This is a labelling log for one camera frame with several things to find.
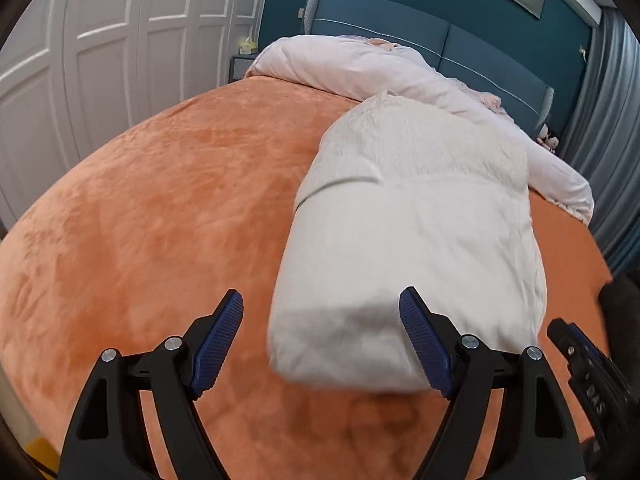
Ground grey nightstand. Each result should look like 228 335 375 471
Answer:
230 55 262 84

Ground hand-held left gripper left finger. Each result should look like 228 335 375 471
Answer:
59 288 245 480

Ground white panelled wardrobe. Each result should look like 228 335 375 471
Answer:
0 0 274 232

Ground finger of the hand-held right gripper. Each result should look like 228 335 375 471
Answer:
547 318 599 368

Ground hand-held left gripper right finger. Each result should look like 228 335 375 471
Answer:
398 286 585 480

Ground white fleece-lined garment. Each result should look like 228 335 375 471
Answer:
267 89 549 394

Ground small stuffed toys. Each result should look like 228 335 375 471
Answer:
535 125 562 152

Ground grey curtain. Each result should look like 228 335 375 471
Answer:
564 7 640 277

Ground pink duvet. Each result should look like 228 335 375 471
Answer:
245 35 596 224

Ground blue padded headboard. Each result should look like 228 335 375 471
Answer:
301 0 556 136

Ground dark cloth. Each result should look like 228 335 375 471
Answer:
597 272 640 343

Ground orange bed blanket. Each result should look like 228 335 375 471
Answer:
0 76 614 480

